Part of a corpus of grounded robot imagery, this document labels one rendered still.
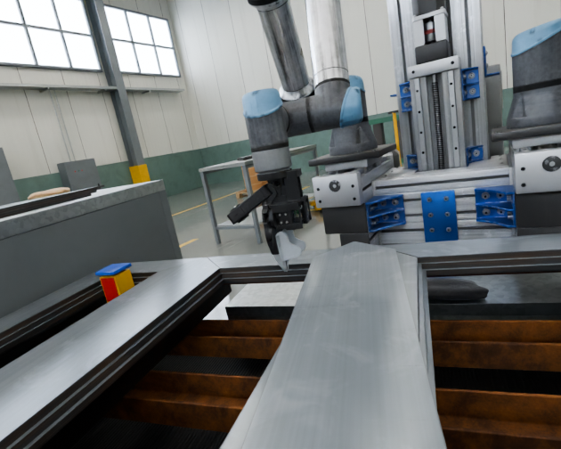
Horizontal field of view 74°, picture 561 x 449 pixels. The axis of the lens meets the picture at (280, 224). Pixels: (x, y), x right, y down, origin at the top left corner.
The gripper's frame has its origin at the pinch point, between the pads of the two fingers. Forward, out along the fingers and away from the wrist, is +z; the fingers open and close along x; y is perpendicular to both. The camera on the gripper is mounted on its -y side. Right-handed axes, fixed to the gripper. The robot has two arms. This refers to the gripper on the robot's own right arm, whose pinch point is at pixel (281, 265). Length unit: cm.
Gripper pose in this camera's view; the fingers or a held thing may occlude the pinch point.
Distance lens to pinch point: 80.1
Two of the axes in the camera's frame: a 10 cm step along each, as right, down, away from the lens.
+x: 3.3, -2.7, 9.1
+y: 9.3, -0.9, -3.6
